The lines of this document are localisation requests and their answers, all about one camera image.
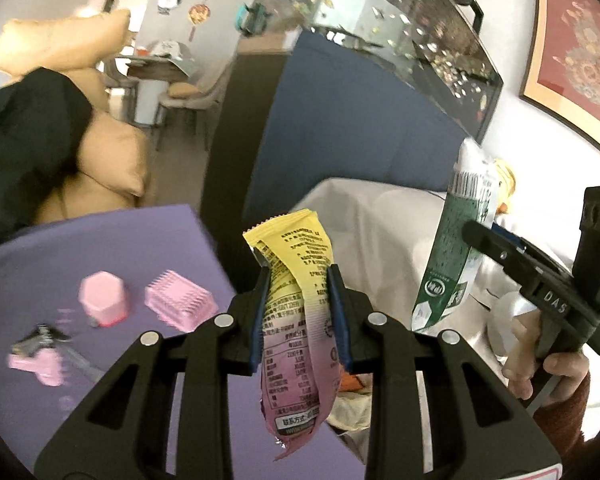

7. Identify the tan sofa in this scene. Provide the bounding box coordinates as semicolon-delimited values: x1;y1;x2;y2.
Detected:
0;8;152;226

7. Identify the purple mat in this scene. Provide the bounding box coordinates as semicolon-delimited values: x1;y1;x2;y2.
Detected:
0;203;366;480

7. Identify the teal plastic item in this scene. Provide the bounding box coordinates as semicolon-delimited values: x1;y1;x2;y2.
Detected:
235;2;271;36

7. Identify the round hanging wall ornament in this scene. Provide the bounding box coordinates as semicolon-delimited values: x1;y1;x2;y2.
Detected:
187;2;212;26

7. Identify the green and white snack wrapper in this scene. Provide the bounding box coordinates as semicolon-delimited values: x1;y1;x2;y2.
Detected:
411;137;501;337

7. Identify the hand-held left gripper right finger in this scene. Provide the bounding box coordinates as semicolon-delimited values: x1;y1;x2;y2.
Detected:
326;263;563;480

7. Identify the pink hexagonal jar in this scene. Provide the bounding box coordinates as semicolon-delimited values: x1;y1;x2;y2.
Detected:
78;271;130;329

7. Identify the dark blue tank cabinet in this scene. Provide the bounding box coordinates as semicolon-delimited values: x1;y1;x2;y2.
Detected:
200;29;474;292

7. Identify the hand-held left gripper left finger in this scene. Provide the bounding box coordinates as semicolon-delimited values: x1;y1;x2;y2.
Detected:
34;265;272;480

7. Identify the pink plastic basket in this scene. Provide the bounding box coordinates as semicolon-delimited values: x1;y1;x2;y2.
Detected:
144;269;219;334

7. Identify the person's right hand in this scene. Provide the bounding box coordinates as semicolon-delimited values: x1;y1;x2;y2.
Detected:
501;309;589;412

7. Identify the framed wall picture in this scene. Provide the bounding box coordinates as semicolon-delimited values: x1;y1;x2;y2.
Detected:
519;0;600;168

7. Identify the pink plastic tag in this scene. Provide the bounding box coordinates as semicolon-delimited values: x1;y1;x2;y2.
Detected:
7;350;65;387

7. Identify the yellow and pink snack wrapper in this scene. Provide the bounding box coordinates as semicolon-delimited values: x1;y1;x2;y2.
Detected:
242;208;344;463

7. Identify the white trash bag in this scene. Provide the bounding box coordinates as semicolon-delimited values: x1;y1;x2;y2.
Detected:
290;177;600;466

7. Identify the yellow duck plush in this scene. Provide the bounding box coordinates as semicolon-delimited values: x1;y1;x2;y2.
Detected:
491;158;519;217

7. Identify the glass fish tank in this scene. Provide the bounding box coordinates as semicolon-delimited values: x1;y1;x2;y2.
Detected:
252;0;504;143

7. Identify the dining table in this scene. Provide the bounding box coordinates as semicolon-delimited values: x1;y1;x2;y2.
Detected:
100;51;202;127

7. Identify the black jacket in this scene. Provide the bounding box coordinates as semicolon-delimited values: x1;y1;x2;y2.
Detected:
0;67;94;252

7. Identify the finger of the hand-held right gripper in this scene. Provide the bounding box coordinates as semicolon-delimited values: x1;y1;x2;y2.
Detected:
461;219;537;287

